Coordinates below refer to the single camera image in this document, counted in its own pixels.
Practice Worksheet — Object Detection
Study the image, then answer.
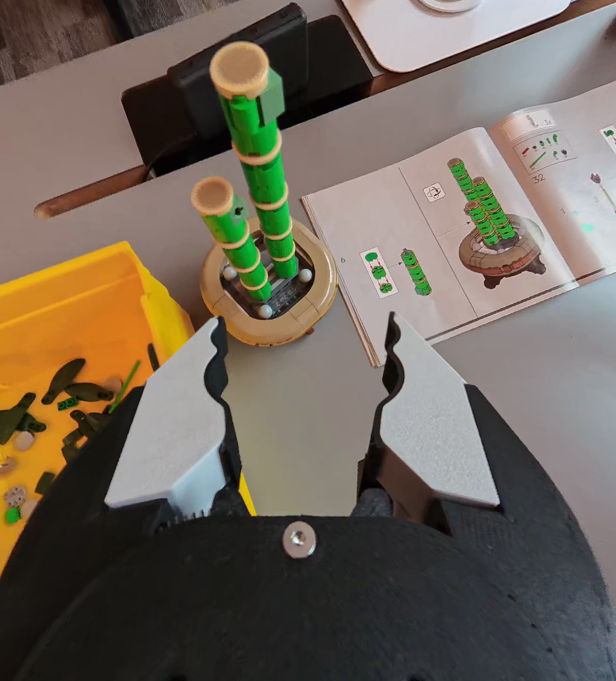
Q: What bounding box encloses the black power box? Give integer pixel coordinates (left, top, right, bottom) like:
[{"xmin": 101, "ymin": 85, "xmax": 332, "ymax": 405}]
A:
[{"xmin": 167, "ymin": 2, "xmax": 309, "ymax": 131}]

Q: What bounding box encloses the document stand with sheet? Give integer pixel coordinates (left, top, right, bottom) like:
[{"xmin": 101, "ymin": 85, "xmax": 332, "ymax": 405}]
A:
[{"xmin": 340, "ymin": 0, "xmax": 585, "ymax": 73}]

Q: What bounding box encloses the loose brick pieces pile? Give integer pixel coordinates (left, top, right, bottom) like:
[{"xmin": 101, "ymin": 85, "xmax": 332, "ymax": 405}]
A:
[{"xmin": 0, "ymin": 358, "xmax": 152, "ymax": 525}]

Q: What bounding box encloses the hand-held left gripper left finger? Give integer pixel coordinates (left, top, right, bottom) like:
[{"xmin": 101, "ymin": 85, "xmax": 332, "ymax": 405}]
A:
[{"xmin": 104, "ymin": 315, "xmax": 245, "ymax": 519}]

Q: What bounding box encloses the yellow plastic bin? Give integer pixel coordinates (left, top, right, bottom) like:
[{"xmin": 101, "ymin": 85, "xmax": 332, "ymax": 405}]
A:
[{"xmin": 0, "ymin": 241, "xmax": 258, "ymax": 639}]

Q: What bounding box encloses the bamboo brick model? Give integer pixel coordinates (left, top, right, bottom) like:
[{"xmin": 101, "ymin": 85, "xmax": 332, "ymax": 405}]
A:
[{"xmin": 191, "ymin": 41, "xmax": 339, "ymax": 348}]

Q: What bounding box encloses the grey desk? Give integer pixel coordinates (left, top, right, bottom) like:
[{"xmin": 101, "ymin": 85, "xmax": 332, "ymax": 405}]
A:
[{"xmin": 0, "ymin": 0, "xmax": 616, "ymax": 681}]

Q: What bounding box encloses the open instruction booklet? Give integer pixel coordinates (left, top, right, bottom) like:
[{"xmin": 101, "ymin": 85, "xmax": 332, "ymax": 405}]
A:
[{"xmin": 300, "ymin": 66, "xmax": 616, "ymax": 369}]

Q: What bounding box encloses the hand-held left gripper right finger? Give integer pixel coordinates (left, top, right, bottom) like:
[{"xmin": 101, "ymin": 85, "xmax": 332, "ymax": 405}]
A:
[{"xmin": 358, "ymin": 311, "xmax": 501, "ymax": 519}]

